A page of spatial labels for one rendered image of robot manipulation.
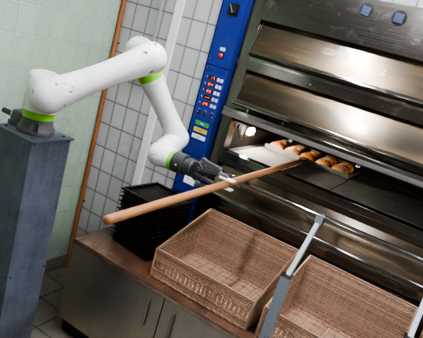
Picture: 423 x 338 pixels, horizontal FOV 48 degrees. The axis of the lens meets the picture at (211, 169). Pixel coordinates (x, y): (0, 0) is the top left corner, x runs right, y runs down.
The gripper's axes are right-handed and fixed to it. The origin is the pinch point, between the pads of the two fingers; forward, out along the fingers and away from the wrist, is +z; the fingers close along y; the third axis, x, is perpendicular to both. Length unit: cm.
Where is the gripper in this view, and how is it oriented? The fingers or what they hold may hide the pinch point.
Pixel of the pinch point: (226, 183)
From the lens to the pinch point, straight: 197.2
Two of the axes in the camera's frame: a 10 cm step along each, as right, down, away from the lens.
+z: 8.4, 3.6, -4.1
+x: -4.7, 1.1, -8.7
